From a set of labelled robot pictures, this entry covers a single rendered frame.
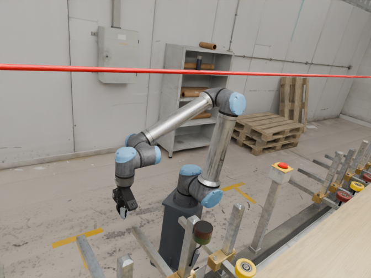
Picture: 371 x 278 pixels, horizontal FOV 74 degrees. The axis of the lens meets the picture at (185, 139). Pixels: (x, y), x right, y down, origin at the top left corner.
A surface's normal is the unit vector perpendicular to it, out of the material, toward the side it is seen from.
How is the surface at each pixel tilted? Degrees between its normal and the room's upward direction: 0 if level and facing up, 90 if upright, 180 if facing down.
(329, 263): 0
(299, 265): 0
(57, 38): 90
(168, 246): 90
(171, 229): 90
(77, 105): 90
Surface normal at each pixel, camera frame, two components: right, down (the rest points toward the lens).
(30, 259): 0.14, -0.91
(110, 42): 0.56, 0.40
